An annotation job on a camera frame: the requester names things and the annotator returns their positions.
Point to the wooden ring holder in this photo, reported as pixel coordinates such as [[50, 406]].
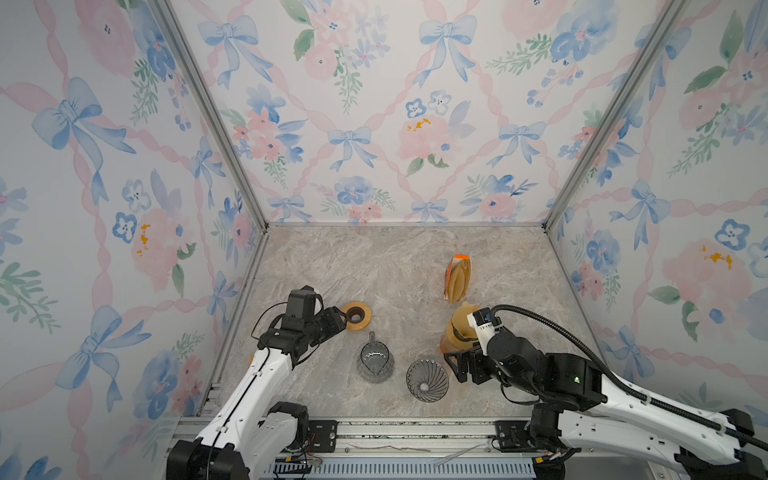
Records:
[[358, 316]]

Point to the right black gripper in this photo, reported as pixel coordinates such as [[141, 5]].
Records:
[[476, 358]]

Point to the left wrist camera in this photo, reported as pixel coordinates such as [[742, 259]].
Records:
[[302, 306]]

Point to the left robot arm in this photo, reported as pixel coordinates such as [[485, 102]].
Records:
[[250, 430]]

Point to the aluminium front rail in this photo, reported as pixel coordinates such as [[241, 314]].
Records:
[[460, 448]]

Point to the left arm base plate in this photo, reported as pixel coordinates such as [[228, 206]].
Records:
[[320, 436]]

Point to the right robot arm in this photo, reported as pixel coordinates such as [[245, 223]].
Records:
[[578, 408]]

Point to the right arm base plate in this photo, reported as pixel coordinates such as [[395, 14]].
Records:
[[512, 436]]

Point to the clear glass carafe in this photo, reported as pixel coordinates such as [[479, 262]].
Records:
[[375, 362]]

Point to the clear glass dripper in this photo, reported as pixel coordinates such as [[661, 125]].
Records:
[[427, 381]]

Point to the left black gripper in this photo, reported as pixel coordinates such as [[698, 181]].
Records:
[[336, 323]]

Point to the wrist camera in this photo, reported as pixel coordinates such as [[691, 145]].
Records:
[[485, 325], [302, 306]]

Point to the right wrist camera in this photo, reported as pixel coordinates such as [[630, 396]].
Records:
[[485, 325]]

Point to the orange glass carafe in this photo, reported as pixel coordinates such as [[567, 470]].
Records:
[[450, 347]]

